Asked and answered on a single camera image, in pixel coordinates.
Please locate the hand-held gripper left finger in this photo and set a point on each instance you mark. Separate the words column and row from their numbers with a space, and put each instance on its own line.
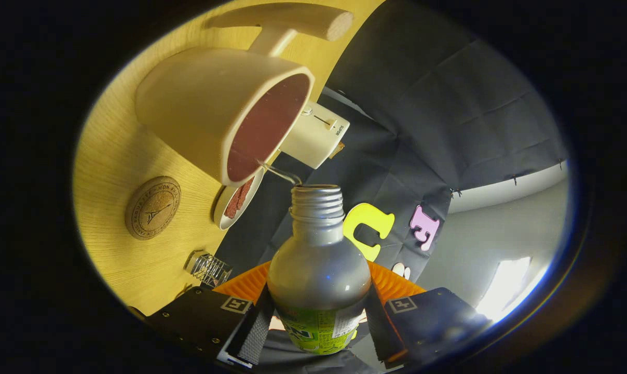
column 254, row 337

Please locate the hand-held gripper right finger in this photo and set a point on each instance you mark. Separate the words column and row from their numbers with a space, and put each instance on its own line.
column 381, row 337

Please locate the silver bottle with green label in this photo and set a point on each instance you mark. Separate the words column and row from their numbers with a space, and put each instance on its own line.
column 318, row 270

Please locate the round cork coaster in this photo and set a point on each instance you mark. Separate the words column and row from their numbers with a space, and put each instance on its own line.
column 153, row 208

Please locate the small white plate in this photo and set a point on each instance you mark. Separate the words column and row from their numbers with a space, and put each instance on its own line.
column 225, row 221

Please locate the bacon strips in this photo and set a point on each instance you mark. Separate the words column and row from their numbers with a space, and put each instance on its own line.
column 238, row 200

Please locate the toast slice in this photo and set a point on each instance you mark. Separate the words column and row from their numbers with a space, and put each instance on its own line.
column 337, row 150

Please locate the cream toaster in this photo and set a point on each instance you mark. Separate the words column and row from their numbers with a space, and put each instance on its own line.
column 313, row 143

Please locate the wooden table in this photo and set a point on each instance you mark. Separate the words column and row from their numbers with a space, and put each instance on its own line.
column 116, row 156

